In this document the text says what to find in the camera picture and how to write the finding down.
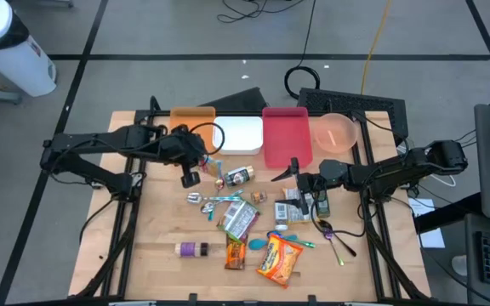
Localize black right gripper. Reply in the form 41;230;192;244
270;156;328;217

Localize silver metal spoon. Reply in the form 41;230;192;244
186;191;242;205

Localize gold lid spice jar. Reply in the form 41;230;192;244
223;165;257;188

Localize green edged ramen packet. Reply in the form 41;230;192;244
216;199;261;244

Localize silver spoon blue handle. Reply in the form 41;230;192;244
200;189;245;215

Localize brown orange candy pouch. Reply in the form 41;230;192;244
224;232;249;271

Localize purple label spice jar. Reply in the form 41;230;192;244
174;241;210;258

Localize yellow edged food packet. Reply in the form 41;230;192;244
282;186;321;225

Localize orange plastic bin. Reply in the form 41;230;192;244
168;105;217;153

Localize white label spice jar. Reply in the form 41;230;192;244
273;199;291;233

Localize black spoon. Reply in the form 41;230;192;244
317;219;358;258

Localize blue green iridescent spoon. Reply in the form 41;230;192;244
265;229;317;249

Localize pink plastic bin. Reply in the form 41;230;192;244
261;106;314;170

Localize purple iridescent spoon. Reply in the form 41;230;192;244
322;228;346;268

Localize white plastic bin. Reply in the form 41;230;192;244
212;116;265;156

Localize pink translucent bowl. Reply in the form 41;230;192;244
312;112;359;155

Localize teal silicone spoon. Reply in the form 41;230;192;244
248;233;299;252

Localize black flat panel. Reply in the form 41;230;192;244
197;87;270;114

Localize orange ramen noodle packet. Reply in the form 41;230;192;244
255;233;305;289

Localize white paper sheet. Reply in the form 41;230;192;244
408;197;446;250

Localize white computer mouse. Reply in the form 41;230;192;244
451;254;470;277

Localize white trash can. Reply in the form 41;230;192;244
0;0;58;98

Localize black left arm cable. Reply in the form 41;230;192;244
187;122;226;156

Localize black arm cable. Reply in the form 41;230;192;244
187;122;226;156
310;197;368;239

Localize black aluminium table frame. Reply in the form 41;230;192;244
69;95;431;306

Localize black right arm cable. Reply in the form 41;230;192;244
310;197;368;239

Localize black coiled floor cable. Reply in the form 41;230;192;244
282;0;322;101

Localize black tangled floor cable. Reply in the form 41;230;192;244
217;0;305;24

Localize yellow cable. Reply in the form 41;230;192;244
359;0;394;95

